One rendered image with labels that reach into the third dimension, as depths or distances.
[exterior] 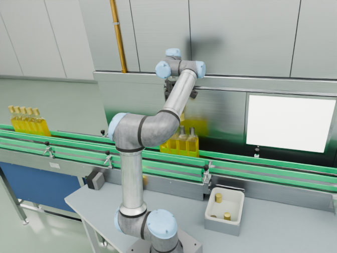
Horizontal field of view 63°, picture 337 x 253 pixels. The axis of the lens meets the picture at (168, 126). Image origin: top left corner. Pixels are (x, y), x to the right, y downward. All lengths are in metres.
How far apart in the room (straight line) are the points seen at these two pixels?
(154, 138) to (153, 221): 0.36
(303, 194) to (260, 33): 0.84
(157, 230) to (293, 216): 0.79
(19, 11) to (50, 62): 1.07
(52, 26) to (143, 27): 4.47
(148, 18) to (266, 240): 1.26
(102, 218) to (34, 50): 5.20
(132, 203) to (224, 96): 0.76
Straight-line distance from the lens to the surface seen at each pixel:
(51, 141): 2.08
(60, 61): 6.14
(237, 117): 1.59
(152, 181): 1.67
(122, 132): 1.01
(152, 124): 0.97
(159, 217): 1.17
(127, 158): 1.06
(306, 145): 1.67
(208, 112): 1.60
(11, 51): 6.97
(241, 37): 1.46
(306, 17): 1.43
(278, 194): 1.64
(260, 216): 1.60
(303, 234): 1.58
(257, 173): 1.59
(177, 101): 1.06
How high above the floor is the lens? 1.94
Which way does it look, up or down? 31 degrees down
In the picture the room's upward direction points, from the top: 6 degrees counter-clockwise
